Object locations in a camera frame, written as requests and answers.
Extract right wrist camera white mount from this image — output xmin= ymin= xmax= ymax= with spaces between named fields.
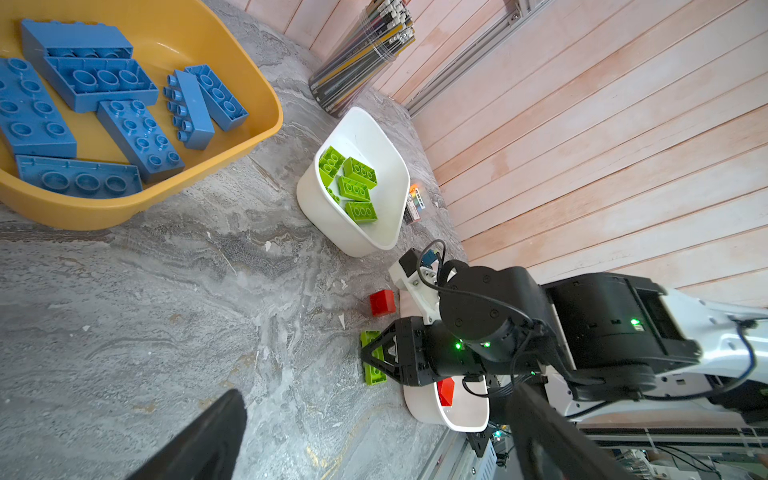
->
xmin=388 ymin=248 xmax=441 ymax=325

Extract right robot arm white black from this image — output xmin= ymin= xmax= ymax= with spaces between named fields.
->
xmin=362 ymin=252 xmax=767 ymax=419

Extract yellow plastic bin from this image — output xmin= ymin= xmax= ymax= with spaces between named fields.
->
xmin=0 ymin=0 xmax=285 ymax=232

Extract white plastic bin far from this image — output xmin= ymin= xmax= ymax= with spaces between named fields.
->
xmin=297 ymin=107 xmax=410 ymax=257

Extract blue lego brick pair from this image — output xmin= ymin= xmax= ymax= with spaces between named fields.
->
xmin=21 ymin=19 xmax=159 ymax=113

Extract red lego brick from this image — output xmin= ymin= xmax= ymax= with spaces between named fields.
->
xmin=437 ymin=377 xmax=455 ymax=408

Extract green lego brick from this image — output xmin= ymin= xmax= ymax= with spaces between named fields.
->
xmin=343 ymin=157 xmax=378 ymax=190
xmin=318 ymin=146 xmax=346 ymax=187
xmin=336 ymin=176 xmax=370 ymax=202
xmin=344 ymin=201 xmax=378 ymax=224
xmin=359 ymin=329 xmax=389 ymax=387

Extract white plastic bin near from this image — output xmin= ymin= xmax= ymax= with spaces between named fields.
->
xmin=403 ymin=287 xmax=491 ymax=434

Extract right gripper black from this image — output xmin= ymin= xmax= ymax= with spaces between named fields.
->
xmin=361 ymin=317 xmax=480 ymax=387

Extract small red lego right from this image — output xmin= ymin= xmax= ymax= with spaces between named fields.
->
xmin=369 ymin=289 xmax=397 ymax=318

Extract white plastic bin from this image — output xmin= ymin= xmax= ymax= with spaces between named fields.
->
xmin=403 ymin=287 xmax=491 ymax=434
xmin=297 ymin=107 xmax=410 ymax=257

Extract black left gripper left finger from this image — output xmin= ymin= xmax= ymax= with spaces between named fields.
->
xmin=129 ymin=389 xmax=247 ymax=479

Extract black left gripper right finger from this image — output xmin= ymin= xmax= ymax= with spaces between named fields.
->
xmin=506 ymin=385 xmax=634 ymax=480

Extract highlighter pen pack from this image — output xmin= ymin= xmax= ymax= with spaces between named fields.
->
xmin=403 ymin=184 xmax=426 ymax=225

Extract green lego brick bottom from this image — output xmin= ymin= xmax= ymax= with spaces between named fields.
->
xmin=359 ymin=329 xmax=389 ymax=387

